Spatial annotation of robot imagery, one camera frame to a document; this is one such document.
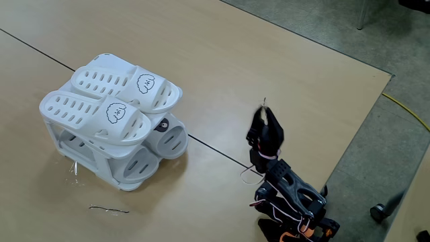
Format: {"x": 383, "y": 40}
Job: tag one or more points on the white dog slipper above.
{"x": 97, "y": 117}
{"x": 127, "y": 89}

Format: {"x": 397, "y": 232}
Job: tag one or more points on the grey bear slipper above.
{"x": 137, "y": 166}
{"x": 171, "y": 142}

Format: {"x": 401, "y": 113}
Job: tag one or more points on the white two-shelf shoe rack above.
{"x": 104, "y": 60}

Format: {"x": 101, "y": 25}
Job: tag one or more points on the metal chair leg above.
{"x": 363, "y": 15}

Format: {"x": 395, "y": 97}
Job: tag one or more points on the black table caster wheel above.
{"x": 323, "y": 192}

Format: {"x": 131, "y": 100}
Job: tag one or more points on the black chair caster with leg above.
{"x": 381, "y": 211}

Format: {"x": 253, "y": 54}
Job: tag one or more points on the black chair seat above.
{"x": 415, "y": 5}

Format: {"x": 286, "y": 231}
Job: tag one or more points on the black object at floor edge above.
{"x": 424, "y": 236}

